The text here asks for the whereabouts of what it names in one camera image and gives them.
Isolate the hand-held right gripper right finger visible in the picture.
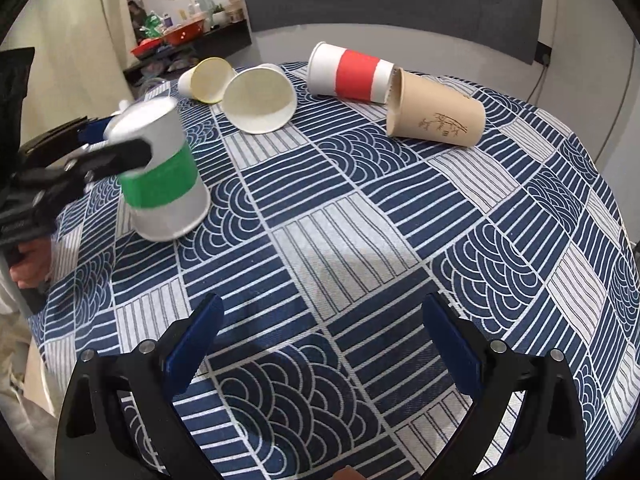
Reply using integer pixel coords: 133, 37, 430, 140
421, 292, 586, 480

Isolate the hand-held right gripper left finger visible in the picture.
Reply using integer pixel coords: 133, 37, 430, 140
54, 292, 226, 480

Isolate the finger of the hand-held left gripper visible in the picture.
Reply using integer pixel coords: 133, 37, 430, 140
20, 116, 114, 169
60, 138, 154, 187

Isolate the green banded white cup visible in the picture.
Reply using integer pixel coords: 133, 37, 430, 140
103, 96, 212, 242

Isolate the small cream paper cup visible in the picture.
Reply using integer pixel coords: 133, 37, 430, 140
178, 56, 237, 105

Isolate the large white paper cup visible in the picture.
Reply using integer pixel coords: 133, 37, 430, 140
221, 63, 297, 135

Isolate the brown paper cup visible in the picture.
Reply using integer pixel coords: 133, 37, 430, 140
385, 66, 487, 148

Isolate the red banded white cup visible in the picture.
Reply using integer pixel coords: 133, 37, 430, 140
306, 41, 396, 106

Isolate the person's left hand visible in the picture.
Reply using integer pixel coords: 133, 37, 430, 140
10, 236, 54, 291

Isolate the red bowl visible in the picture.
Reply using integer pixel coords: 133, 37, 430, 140
131, 40, 164, 59

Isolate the cream curtain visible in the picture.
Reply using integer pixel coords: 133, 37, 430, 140
0, 0, 138, 111

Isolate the red basket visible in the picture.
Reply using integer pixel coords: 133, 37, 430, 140
162, 17, 206, 46

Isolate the blue white patterned tablecloth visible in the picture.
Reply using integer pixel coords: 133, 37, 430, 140
27, 61, 640, 480

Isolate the black shelf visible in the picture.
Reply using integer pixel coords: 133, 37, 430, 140
122, 17, 252, 101

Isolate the person's beige clothing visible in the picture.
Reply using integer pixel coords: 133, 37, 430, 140
0, 280, 57, 466

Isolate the grey upholstered chair back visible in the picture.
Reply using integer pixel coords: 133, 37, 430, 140
235, 0, 546, 66

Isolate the grey cable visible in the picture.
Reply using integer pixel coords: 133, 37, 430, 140
524, 60, 552, 107

